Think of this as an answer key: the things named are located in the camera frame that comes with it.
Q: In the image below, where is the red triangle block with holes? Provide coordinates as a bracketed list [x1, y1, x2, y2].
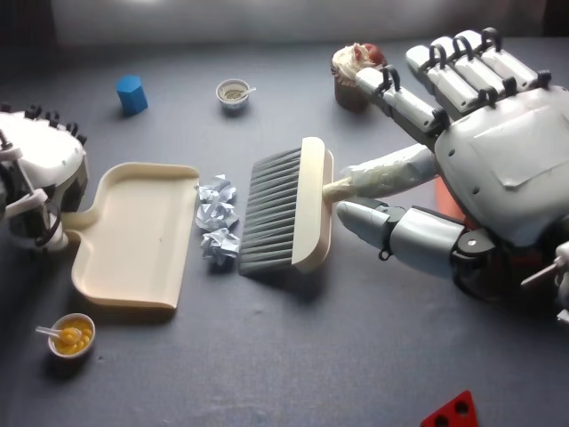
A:
[420, 390, 484, 427]

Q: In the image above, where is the yellow filled toy bowl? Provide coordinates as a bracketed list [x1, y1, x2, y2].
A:
[35, 312, 97, 359]

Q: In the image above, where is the blue hexagonal prism block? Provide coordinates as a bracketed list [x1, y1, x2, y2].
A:
[116, 75, 149, 117]

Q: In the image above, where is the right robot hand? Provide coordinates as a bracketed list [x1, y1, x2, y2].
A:
[336, 27, 569, 306]

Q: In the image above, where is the crumpled white paper ball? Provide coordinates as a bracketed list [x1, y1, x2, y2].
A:
[196, 173, 239, 205]
[195, 200, 241, 232]
[200, 227, 243, 267]

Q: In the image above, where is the cream plastic dustpan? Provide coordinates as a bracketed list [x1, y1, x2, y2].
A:
[60, 162, 201, 312]

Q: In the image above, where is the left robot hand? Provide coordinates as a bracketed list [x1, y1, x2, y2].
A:
[0, 102, 90, 254]

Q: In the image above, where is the toy cupcake with cream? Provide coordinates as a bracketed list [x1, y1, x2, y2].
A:
[329, 42, 389, 110]

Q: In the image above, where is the grey table cloth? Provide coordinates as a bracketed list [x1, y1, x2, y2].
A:
[0, 37, 569, 427]

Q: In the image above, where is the orange cube block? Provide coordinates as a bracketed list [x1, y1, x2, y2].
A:
[434, 176, 470, 223]

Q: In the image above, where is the patterned toy bowl with spoon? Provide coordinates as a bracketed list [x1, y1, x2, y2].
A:
[215, 78, 258, 116]

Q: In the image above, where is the white fabric backdrop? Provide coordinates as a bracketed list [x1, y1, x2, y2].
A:
[0, 0, 569, 50]

